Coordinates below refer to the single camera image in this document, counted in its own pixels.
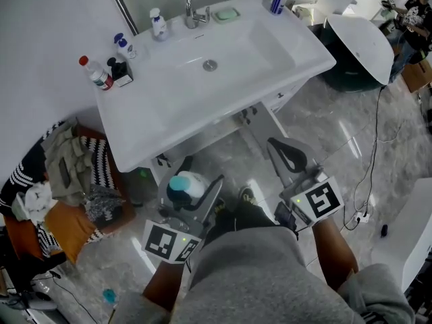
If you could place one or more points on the chrome faucet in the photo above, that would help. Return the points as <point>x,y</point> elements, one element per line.
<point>193,12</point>

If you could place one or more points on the clear bottle with red cap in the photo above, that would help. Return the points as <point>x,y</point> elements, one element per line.
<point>98,76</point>

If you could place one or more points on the small black floor object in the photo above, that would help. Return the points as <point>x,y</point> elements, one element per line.
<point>384,231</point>

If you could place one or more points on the person's left forearm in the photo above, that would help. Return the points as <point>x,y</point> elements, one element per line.
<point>165,283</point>

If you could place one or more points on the white lotion bottle blue cap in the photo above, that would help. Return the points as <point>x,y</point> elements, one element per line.
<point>125,47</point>

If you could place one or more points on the white spray bottle blue label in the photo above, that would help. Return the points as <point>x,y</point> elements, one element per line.
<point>159,27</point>

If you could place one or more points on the person's black patterned shoe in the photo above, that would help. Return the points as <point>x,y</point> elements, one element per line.
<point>247,197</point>

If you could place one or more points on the olive green garment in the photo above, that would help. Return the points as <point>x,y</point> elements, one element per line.
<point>65,162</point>

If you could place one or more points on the black and white striped garment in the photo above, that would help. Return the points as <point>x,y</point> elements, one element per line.
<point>23,177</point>

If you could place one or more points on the dark mirror frame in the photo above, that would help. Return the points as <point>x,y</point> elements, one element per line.
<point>121,5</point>

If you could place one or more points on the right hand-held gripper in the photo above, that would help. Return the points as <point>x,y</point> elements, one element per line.
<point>320,199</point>

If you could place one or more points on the person's right forearm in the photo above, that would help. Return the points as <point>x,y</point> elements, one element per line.
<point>334,251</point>

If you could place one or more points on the white power strip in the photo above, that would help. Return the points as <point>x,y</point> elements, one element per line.
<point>360,217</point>

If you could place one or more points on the white ceramic sink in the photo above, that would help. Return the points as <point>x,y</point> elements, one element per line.
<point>209,89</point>

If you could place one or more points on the black and white zigzag cloth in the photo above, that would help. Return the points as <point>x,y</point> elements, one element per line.
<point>101,167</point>

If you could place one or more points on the chrome sink drain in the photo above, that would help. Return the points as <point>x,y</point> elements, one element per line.
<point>210,65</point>

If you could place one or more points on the green soap dish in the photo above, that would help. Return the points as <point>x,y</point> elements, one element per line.
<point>225,15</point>

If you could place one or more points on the person's grey sweatshirt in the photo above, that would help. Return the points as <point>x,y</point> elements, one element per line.
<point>256,282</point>

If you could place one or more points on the orange laundry basket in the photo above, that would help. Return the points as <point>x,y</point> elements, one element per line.
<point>69,223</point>

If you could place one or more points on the person's black trousers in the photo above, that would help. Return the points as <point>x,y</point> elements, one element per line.
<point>249,218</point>

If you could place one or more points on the small blue floor object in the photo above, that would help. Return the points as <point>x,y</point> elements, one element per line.
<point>110,296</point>

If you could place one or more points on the black pump bottle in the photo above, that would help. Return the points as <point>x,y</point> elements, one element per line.
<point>121,73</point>

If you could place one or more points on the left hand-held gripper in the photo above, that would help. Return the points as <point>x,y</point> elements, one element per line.
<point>162,240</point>

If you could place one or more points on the white bottle with teal cap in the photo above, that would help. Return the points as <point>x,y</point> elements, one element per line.
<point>190,186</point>

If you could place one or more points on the cardboard box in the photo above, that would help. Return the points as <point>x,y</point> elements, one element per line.
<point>418,76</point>

